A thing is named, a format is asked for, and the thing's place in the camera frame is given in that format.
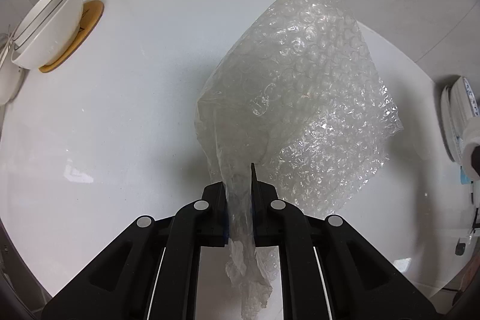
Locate clear bubble wrap sheet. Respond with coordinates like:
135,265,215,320
194,0,403,319

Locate small green white bottle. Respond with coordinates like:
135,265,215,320
462,117,479,181

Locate blue patterned plate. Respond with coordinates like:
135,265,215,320
440,86,463,165

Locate blue patterned white bowl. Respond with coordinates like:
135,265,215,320
449,76,479,163

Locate round wooden coaster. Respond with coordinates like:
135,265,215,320
38,0,105,74

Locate white stacked bowls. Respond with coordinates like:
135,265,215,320
7,0,83,70

